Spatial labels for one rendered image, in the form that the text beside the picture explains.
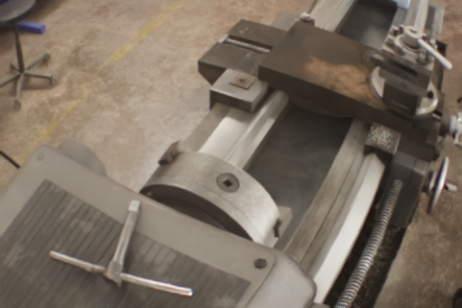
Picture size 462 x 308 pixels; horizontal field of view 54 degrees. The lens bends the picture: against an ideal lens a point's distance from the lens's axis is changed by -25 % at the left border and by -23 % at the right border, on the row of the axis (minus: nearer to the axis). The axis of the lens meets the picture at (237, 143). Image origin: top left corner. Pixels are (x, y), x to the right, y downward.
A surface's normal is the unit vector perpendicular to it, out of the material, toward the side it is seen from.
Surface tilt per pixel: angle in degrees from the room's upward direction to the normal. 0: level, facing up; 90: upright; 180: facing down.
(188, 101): 0
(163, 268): 0
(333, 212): 0
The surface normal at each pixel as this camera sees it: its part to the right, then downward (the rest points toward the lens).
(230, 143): 0.02, -0.72
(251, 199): 0.58, -0.35
